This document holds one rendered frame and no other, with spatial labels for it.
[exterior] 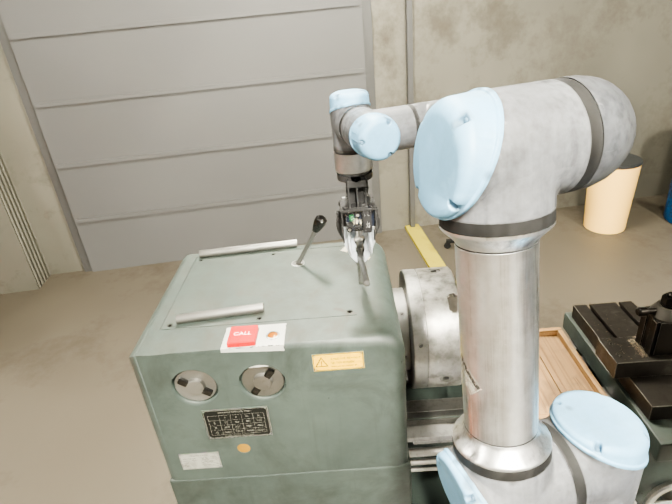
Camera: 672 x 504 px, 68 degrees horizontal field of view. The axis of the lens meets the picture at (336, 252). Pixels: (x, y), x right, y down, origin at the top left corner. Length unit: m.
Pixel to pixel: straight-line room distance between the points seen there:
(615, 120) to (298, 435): 0.95
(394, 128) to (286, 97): 3.10
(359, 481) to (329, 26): 3.17
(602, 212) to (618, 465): 3.79
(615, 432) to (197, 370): 0.79
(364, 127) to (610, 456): 0.56
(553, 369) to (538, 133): 1.17
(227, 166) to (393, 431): 3.11
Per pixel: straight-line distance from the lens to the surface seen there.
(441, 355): 1.24
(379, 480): 1.36
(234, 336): 1.09
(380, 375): 1.11
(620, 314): 1.72
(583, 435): 0.71
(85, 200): 4.37
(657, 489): 1.55
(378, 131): 0.83
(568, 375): 1.58
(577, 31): 4.55
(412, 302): 1.23
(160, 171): 4.14
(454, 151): 0.46
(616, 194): 4.37
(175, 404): 1.22
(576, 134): 0.51
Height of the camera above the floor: 1.90
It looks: 28 degrees down
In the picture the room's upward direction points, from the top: 6 degrees counter-clockwise
